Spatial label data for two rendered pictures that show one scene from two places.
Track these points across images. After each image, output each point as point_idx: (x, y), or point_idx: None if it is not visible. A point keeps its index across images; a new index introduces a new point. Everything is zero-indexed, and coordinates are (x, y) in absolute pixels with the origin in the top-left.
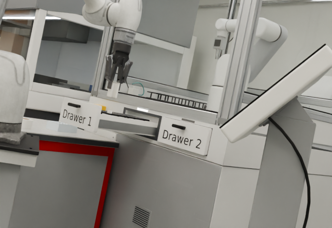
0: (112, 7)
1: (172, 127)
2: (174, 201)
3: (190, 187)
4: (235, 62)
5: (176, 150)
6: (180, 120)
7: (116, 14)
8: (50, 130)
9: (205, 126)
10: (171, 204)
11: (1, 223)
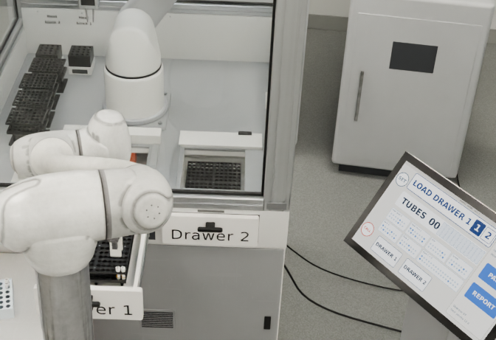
0: (89, 152)
1: (187, 226)
2: (214, 293)
3: (238, 275)
4: (281, 141)
5: (198, 245)
6: (198, 214)
7: None
8: (10, 327)
9: (246, 214)
10: (209, 296)
11: None
